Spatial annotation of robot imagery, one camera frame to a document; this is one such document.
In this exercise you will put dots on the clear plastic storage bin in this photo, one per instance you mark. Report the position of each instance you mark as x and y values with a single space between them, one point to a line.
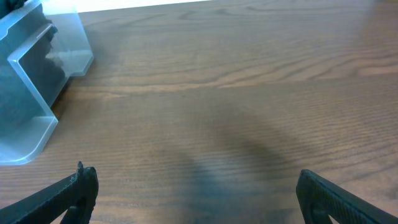
27 121

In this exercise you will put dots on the small black folded garment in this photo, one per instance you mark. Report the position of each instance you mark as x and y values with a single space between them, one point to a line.
43 72

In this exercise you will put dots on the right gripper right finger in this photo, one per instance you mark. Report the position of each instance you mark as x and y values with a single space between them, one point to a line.
321 201

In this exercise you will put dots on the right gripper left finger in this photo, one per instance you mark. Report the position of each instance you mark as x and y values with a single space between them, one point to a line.
74 197

